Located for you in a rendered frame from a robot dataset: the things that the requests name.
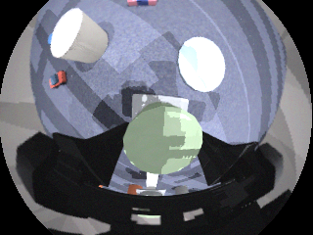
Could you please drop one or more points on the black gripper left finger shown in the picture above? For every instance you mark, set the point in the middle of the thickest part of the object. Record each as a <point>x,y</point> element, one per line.
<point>100,153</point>

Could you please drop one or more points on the white cylinder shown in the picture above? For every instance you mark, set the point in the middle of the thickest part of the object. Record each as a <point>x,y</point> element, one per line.
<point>181,190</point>

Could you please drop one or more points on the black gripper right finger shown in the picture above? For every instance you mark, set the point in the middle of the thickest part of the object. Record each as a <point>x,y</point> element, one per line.
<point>216,156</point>

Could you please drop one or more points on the white paper cup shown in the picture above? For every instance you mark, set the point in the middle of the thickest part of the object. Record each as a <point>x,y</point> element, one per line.
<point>78,38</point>

